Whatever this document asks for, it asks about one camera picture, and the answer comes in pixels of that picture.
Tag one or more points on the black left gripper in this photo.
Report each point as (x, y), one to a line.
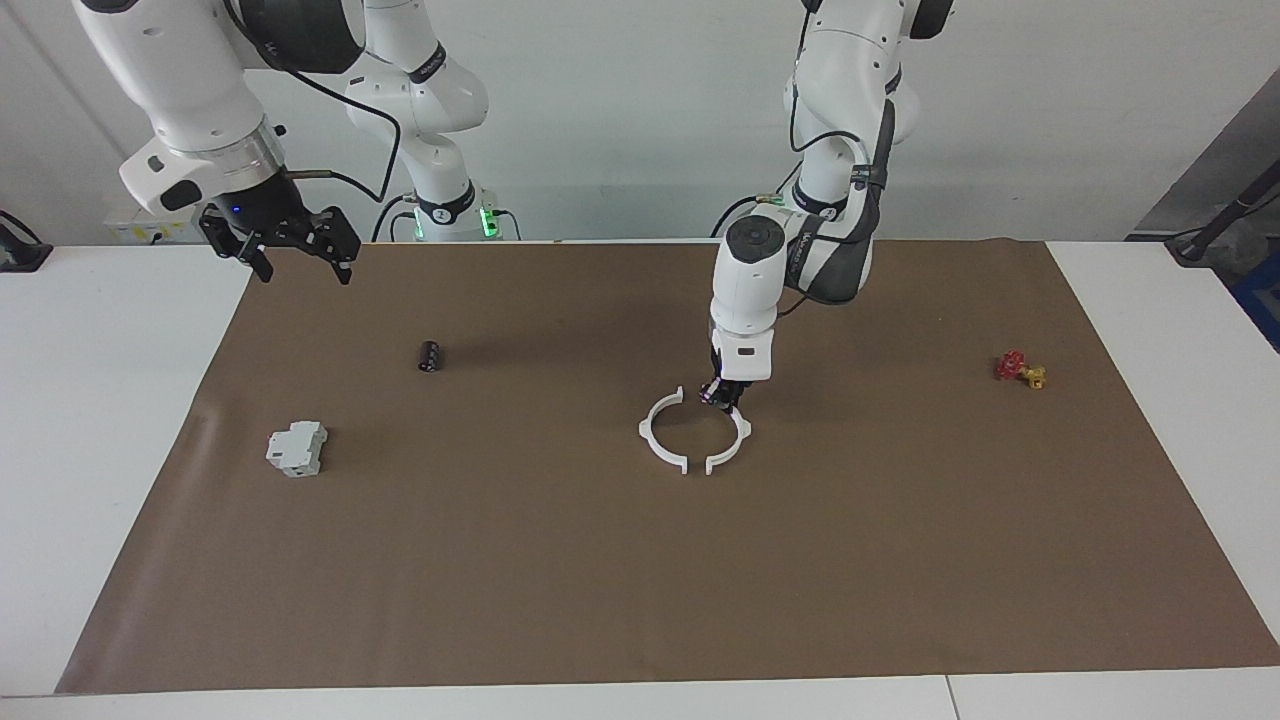
(728, 388)

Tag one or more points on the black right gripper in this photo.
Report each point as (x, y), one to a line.
(290, 230)

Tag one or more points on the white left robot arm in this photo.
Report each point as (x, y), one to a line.
(850, 60)

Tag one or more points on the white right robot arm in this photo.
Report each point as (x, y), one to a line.
(190, 80)

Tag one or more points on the black cylindrical capacitor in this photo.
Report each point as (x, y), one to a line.
(430, 356)

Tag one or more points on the white circuit breaker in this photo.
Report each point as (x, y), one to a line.
(297, 448)

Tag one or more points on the brown paper mat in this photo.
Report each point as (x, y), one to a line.
(500, 560)

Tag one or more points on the red and yellow valve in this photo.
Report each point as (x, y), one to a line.
(1012, 366)

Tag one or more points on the black stand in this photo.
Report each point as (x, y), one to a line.
(1215, 235)

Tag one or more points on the blue box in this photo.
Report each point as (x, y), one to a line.
(1262, 300)

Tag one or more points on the white wall power strip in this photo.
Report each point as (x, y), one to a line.
(135, 228)

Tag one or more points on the black clamp mount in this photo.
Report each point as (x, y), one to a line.
(22, 255)

